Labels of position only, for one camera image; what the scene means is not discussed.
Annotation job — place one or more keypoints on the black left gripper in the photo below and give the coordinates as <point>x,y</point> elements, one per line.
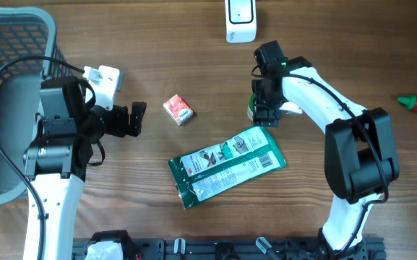
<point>121,128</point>

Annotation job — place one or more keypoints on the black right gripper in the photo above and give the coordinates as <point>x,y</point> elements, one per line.
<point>263,115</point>

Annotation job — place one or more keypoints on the green lidded round jar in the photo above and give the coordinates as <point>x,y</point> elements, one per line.
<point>250,108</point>

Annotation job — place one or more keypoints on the small orange white box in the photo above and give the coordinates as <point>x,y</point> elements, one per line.
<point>178,109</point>

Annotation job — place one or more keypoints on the green white sachet packet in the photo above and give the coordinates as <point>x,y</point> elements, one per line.
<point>208,172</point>

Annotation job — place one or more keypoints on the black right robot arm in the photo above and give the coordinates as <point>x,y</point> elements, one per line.
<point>360,157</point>

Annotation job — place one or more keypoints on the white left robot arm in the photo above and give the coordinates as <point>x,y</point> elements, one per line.
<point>56,160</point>

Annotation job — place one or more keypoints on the white barcode scanner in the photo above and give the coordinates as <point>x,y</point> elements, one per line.
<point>240,21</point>

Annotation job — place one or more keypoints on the grey plastic mesh basket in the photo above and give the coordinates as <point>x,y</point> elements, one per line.
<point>27,42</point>

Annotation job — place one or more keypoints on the black mounting rail base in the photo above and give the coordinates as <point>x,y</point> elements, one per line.
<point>211,249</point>

